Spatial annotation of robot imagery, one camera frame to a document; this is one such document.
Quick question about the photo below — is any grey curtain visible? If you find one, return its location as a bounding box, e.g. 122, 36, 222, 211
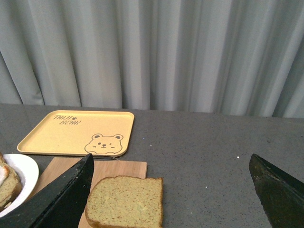
0, 0, 304, 118

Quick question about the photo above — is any white sandwich filling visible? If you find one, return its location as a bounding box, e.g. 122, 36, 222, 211
0, 165, 10, 186

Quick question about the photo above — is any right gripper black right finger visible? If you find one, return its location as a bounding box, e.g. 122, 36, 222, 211
249, 154, 304, 228

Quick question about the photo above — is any white round plate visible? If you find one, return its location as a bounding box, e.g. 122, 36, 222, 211
0, 154, 39, 217

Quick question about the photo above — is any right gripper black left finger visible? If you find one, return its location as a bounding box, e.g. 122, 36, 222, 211
0, 154, 94, 228

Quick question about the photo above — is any bread slice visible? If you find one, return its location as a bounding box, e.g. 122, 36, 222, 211
85, 176, 163, 228
0, 153, 22, 211

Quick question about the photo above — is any yellow bear tray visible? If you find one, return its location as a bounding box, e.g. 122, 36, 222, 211
17, 110, 134, 157

